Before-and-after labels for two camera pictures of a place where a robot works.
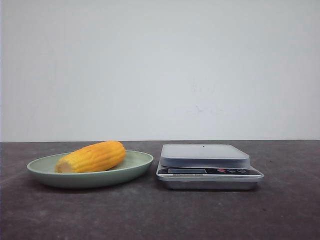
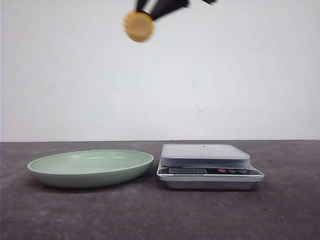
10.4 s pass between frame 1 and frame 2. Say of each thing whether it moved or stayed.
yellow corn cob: moved
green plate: stayed
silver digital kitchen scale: stayed
